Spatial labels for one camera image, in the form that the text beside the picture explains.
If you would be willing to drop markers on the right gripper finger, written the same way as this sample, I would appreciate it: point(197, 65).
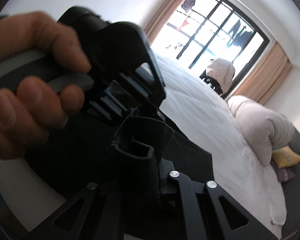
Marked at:
point(215, 204)

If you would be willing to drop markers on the person left hand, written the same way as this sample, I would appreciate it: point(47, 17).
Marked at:
point(27, 116)

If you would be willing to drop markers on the dark green headboard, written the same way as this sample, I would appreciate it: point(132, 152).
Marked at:
point(291, 228)

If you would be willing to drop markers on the purple pillow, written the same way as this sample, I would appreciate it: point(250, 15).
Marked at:
point(283, 174)

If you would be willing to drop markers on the yellow pillow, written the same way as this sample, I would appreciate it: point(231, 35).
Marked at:
point(285, 157)

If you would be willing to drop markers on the chair with white jacket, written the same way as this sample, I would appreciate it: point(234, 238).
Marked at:
point(219, 75)

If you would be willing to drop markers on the beige left curtain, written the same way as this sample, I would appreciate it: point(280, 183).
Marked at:
point(160, 17)

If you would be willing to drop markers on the beige curtain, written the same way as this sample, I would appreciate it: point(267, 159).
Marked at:
point(266, 77)
point(160, 17)

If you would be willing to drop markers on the rolled white duvet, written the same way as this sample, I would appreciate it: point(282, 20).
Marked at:
point(262, 127)

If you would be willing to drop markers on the black framed window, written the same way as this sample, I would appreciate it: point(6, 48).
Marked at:
point(199, 31)

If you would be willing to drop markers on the beige right curtain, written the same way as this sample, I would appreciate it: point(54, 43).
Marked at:
point(266, 77)

